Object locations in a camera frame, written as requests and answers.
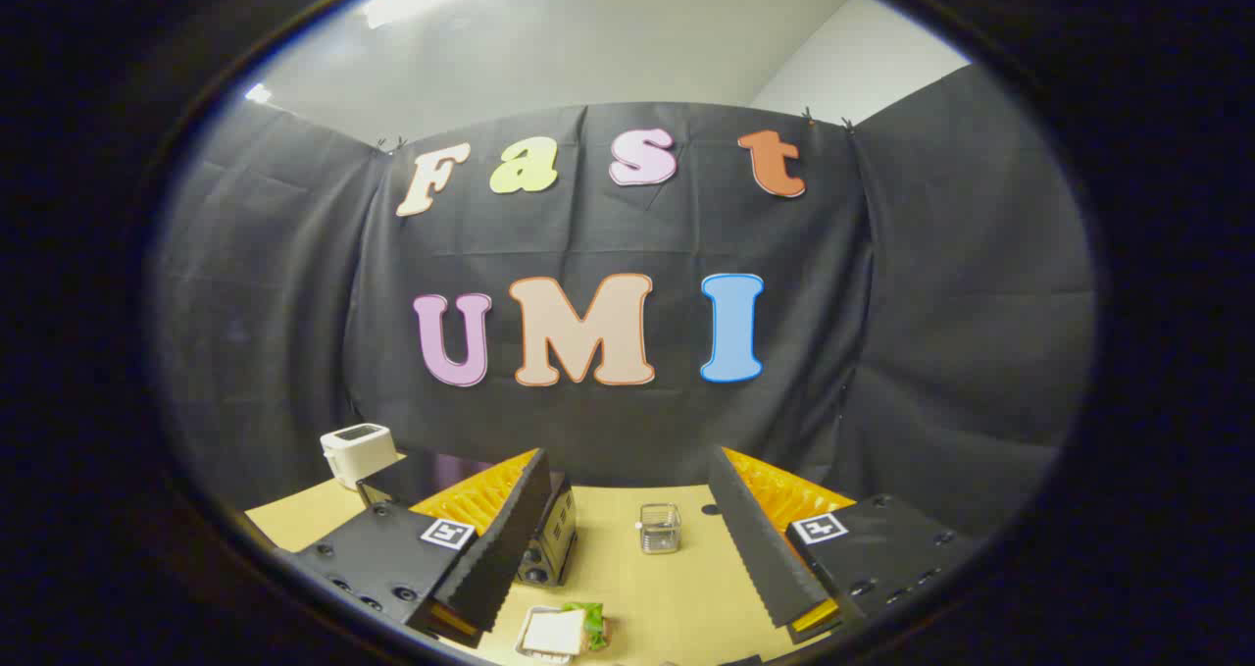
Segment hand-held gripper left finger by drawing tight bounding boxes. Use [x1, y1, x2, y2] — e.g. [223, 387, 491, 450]
[277, 448, 552, 649]

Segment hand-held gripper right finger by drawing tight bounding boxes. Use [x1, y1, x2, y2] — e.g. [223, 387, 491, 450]
[706, 445, 981, 645]

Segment black toaster oven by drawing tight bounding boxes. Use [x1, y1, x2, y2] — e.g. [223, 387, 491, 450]
[355, 450, 579, 589]

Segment white bread lettuce sandwich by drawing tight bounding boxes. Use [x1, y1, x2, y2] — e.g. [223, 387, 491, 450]
[523, 602, 610, 659]

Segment white pop-up toaster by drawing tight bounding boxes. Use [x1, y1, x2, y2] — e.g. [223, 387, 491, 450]
[320, 423, 398, 490]

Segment clear square glass container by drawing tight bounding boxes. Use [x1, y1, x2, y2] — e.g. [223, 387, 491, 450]
[639, 503, 682, 555]

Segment white plastic tray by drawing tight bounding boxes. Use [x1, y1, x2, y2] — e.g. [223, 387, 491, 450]
[515, 604, 589, 665]

